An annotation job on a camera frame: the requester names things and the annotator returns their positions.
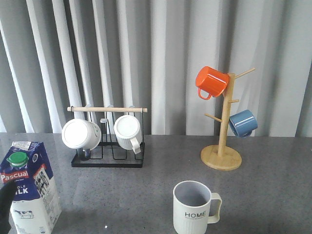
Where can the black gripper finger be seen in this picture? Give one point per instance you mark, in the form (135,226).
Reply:
(7,194)

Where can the blue white Pascual milk carton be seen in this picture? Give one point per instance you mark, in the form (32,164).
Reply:
(35,208)

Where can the pale green HOME mug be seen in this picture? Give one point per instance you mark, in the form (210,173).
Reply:
(194,207)

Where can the white smiley mug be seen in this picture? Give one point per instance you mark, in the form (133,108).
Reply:
(81,135)

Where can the white ribbed mug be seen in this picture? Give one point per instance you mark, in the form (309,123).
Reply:
(128,133)

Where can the grey white curtain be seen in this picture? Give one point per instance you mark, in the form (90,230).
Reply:
(147,53)

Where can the wooden mug tree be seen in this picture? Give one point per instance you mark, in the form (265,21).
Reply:
(220,156)

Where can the orange mug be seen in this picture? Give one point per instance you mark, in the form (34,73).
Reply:
(211,83)

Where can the blue mug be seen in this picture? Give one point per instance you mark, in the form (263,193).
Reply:
(243,123)

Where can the black wire mug rack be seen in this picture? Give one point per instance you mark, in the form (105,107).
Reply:
(108,153)

